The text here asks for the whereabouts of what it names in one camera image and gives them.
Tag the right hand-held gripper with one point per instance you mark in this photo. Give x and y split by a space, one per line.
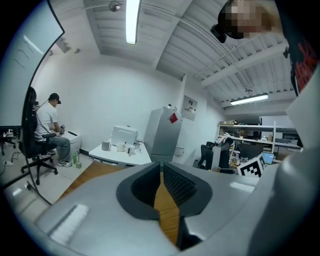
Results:
251 167

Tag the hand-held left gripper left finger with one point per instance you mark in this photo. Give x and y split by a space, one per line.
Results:
100 220

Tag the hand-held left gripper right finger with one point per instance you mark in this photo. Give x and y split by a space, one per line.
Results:
225 200

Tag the laptop with teal screen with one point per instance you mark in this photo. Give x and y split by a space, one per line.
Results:
268 158

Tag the black grey office chair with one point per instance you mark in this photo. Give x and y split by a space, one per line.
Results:
222 155

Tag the white shelf rack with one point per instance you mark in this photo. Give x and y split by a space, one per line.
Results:
262 135

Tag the light grey trousers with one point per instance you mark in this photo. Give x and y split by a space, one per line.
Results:
287 200

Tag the grey brush holder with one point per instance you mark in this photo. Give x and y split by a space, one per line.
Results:
79 165

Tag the white side table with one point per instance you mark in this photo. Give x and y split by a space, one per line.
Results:
117 156

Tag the green bottle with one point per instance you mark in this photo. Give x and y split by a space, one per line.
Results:
75 158

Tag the long ceiling lamp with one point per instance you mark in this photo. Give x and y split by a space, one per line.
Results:
248 99
131 21

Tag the grey mug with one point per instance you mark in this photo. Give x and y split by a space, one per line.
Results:
106 145

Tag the cream mug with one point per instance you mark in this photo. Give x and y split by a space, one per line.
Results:
120 147

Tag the white mug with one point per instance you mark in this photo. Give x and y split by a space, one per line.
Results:
130 150

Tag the white low cabinet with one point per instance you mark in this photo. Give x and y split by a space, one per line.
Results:
72 142

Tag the white printer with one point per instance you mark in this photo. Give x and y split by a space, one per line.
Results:
123 135

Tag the grey refrigerator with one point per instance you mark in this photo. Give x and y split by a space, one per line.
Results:
162 135

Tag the red tag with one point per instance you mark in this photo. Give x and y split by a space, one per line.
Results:
173 118

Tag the white power strip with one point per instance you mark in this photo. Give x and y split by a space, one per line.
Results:
9 162

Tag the black printed t-shirt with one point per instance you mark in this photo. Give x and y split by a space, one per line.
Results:
302 50

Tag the person's head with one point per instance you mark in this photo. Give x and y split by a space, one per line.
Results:
246 17

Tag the round ceiling fixture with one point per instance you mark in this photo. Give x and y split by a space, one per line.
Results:
114 6

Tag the white wall outlet box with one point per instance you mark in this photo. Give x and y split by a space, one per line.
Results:
179 151

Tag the grey wall electrical panel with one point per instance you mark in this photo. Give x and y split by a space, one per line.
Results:
189 108

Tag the black head-mounted camera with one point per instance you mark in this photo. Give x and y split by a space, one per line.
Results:
218 33

